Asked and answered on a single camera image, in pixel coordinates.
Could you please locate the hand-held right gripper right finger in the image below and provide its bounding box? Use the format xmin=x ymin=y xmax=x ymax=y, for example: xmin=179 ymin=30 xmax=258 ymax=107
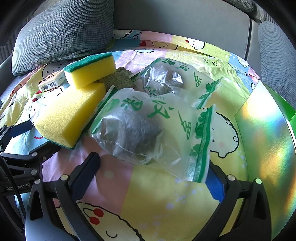
xmin=205 ymin=162 xmax=272 ymax=241

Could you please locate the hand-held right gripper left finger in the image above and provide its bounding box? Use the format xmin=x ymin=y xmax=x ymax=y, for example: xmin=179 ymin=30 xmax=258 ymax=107
xmin=25 ymin=152 xmax=102 ymax=241

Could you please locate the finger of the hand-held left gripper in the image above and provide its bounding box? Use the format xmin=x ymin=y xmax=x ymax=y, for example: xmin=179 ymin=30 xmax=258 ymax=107
xmin=0 ymin=140 xmax=62 ymax=186
xmin=0 ymin=120 xmax=33 ymax=151

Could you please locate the large yellow sponge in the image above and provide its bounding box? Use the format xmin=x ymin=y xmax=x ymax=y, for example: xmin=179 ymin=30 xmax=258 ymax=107
xmin=34 ymin=82 xmax=107 ymax=149

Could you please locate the small white card box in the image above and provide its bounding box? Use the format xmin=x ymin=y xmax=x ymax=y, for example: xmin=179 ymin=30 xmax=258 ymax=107
xmin=38 ymin=70 xmax=66 ymax=93

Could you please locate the green shiny box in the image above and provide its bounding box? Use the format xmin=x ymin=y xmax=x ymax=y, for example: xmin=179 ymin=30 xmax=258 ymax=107
xmin=233 ymin=81 xmax=296 ymax=241

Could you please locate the green printed steel wool bag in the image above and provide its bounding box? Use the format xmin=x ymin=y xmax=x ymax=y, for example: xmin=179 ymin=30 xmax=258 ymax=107
xmin=89 ymin=88 xmax=216 ymax=183
xmin=129 ymin=57 xmax=222 ymax=109

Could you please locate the small yellow green sponge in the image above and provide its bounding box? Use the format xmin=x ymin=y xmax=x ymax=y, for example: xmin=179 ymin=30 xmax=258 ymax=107
xmin=63 ymin=52 xmax=117 ymax=89

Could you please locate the green cloth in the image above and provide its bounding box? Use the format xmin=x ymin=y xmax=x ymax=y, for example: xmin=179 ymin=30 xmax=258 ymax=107
xmin=99 ymin=67 xmax=137 ymax=91

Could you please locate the printed cartoon blanket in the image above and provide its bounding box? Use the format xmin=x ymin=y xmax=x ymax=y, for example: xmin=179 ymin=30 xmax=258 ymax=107
xmin=0 ymin=29 xmax=263 ymax=241

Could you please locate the grey pillow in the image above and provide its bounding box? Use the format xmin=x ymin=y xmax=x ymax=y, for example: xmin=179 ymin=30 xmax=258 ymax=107
xmin=11 ymin=0 xmax=115 ymax=77

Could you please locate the grey sofa cushion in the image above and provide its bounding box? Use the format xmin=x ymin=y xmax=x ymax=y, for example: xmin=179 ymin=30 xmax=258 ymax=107
xmin=257 ymin=20 xmax=296 ymax=109

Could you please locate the grey sofa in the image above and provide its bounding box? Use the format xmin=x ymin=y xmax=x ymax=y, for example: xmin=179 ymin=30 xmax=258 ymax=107
xmin=0 ymin=0 xmax=296 ymax=93

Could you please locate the black cable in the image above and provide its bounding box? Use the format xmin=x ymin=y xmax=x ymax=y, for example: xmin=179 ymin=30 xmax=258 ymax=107
xmin=0 ymin=158 xmax=26 ymax=224

